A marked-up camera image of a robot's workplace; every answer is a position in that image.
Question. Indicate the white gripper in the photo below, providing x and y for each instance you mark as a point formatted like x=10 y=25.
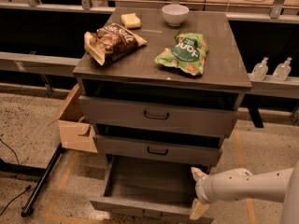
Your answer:
x=202 y=188

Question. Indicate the grey bottom drawer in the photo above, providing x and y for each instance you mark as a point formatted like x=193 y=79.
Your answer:
x=153 y=190

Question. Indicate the grey drawer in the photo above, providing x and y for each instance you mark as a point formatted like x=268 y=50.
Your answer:
x=158 y=117
x=158 y=151
x=153 y=190

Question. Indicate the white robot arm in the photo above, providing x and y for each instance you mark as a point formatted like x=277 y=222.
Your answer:
x=237 y=184

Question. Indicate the grey middle drawer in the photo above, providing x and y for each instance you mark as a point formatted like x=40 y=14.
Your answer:
x=158 y=151

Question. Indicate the grey top drawer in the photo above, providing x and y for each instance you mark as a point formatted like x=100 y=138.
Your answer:
x=158 y=117

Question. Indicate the dark grey drawer cabinet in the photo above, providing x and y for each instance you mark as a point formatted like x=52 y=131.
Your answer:
x=174 y=99

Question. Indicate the cardboard box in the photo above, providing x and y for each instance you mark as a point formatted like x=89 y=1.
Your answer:
x=75 y=131

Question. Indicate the clear sanitizer bottle left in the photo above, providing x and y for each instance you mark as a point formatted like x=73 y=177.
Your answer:
x=260 y=70

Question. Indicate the clear sanitizer bottle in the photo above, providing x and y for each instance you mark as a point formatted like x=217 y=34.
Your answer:
x=260 y=70
x=283 y=70

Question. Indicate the green chip bag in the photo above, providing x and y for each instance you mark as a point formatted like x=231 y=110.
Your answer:
x=188 y=55

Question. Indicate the clear sanitizer bottle right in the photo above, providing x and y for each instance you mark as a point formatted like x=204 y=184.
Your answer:
x=283 y=70

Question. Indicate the black floor stand leg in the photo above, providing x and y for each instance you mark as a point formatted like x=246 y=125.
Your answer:
x=28 y=209

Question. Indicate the brown chip bag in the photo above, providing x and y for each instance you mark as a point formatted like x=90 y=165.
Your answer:
x=111 y=42

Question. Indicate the white bowl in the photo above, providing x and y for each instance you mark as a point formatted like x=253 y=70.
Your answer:
x=175 y=14

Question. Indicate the yellow sponge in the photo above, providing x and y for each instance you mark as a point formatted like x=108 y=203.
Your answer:
x=130 y=21

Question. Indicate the grey metal shelf rail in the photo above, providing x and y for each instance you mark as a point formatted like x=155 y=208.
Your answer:
x=37 y=64

